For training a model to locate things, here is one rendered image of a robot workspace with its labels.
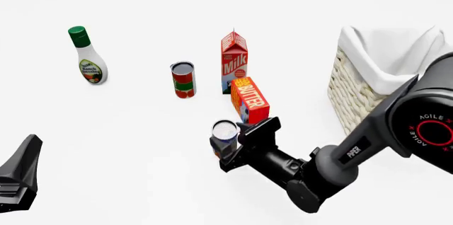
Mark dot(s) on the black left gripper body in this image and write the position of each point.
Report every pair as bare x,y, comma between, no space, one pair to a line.
16,195

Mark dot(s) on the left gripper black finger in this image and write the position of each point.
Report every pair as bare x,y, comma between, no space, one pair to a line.
24,158

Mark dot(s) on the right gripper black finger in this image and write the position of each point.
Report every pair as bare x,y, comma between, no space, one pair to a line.
220,147
242,126

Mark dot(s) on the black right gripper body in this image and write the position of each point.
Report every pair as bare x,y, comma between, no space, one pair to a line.
256,140

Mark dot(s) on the alphabet soup can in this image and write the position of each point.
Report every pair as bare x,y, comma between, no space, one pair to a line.
225,129

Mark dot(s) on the grey and black right arm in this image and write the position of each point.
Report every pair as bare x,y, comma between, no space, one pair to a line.
396,129

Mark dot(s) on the red tomato soup can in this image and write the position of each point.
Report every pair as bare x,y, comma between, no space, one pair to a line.
184,81

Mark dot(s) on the woven basket with white liner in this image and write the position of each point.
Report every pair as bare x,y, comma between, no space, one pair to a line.
357,87

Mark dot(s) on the orange butter box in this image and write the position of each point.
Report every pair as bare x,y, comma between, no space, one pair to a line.
249,100

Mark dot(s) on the small plate on black stalk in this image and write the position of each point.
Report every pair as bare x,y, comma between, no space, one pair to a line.
315,152

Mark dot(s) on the red and white milk carton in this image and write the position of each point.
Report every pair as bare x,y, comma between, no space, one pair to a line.
233,63

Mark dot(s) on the white green-capped dressing bottle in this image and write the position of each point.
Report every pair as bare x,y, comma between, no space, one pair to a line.
90,60

